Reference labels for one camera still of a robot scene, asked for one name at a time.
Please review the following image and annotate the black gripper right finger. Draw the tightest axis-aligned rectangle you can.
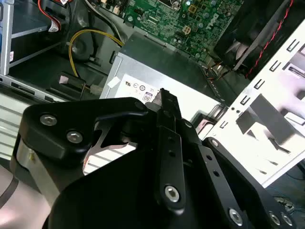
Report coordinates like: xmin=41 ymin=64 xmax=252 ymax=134
xmin=180 ymin=118 xmax=300 ymax=229

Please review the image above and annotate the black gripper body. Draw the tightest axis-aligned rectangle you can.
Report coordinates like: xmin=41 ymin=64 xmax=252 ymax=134
xmin=46 ymin=133 xmax=239 ymax=229

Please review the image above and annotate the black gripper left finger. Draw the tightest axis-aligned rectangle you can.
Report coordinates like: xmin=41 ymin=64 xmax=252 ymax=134
xmin=20 ymin=87 xmax=187 ymax=212

